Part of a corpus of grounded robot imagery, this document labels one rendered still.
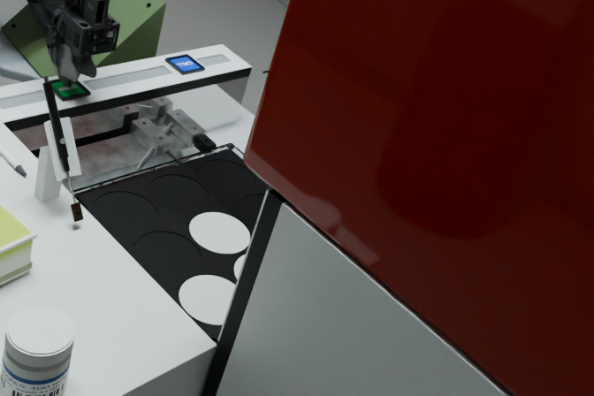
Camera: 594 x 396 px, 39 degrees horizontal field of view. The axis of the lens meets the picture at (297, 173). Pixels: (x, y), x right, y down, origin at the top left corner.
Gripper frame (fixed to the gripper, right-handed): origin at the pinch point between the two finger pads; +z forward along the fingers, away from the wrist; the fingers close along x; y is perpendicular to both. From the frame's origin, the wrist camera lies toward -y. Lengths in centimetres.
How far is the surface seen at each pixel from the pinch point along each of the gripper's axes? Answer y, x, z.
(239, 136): 9.4, 37.5, 16.0
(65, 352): 56, -36, -7
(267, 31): -137, 214, 98
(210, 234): 36.6, 4.3, 8.2
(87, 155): 9.2, -0.1, 10.1
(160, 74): 1.3, 19.8, 2.4
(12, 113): 3.8, -11.9, 2.1
